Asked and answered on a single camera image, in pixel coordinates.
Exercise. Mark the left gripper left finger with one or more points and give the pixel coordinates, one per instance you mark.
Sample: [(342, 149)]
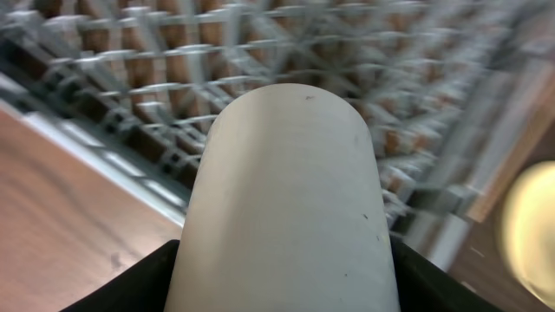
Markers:
[(141, 288)]

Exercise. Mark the yellow round plate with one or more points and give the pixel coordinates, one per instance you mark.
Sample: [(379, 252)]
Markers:
[(526, 231)]

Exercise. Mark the white plastic cup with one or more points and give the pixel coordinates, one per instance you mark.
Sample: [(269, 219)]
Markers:
[(286, 212)]

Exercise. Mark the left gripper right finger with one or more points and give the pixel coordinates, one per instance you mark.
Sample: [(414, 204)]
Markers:
[(422, 287)]

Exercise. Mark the grey plastic dishwasher rack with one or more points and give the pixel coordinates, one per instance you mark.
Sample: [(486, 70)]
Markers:
[(132, 88)]

